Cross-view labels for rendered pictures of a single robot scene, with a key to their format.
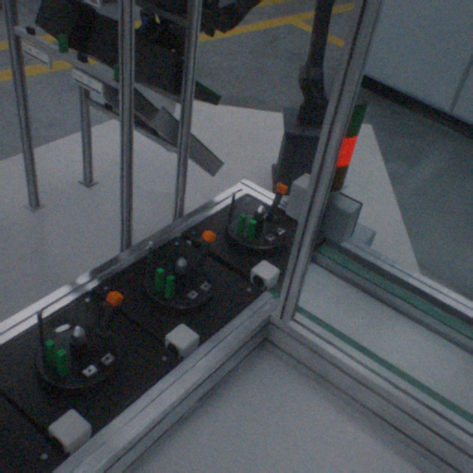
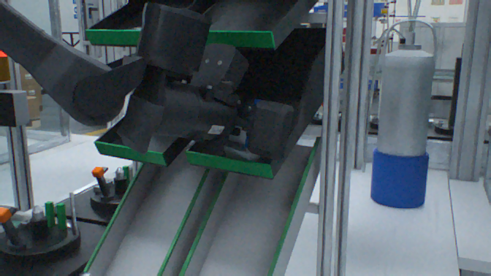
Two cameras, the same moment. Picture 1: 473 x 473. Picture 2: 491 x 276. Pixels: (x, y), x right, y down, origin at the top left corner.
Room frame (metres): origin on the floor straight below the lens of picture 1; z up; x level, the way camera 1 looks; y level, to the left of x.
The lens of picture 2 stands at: (1.91, 0.18, 1.38)
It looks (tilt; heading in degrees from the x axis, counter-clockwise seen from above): 14 degrees down; 169
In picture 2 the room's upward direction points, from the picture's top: straight up
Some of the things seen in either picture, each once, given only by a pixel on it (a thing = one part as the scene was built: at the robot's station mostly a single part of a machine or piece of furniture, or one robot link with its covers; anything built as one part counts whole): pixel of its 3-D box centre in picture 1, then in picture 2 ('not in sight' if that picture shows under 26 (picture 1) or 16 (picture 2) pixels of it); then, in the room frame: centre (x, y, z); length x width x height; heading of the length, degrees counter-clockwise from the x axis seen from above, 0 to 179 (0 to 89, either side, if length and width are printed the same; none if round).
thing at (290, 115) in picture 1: (303, 153); not in sight; (1.46, -0.13, 0.96); 0.15 x 0.15 x 0.20; 5
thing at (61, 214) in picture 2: (241, 224); (61, 216); (1.00, 0.00, 1.01); 0.01 x 0.01 x 0.05; 58
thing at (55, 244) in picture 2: (256, 231); (40, 241); (1.03, -0.03, 0.98); 0.14 x 0.14 x 0.02
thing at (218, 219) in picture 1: (254, 237); (42, 250); (1.03, -0.03, 0.96); 0.24 x 0.24 x 0.02; 58
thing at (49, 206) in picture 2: (251, 230); (50, 214); (0.99, -0.02, 1.01); 0.01 x 0.01 x 0.05; 58
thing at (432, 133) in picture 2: not in sight; (454, 120); (0.31, 1.33, 1.01); 0.24 x 0.24 x 0.13; 58
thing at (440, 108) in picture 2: not in sight; (457, 107); (-3.06, 3.76, 0.40); 0.61 x 0.41 x 0.22; 50
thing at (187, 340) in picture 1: (180, 273); (120, 182); (0.82, 0.10, 1.01); 0.24 x 0.24 x 0.13; 58
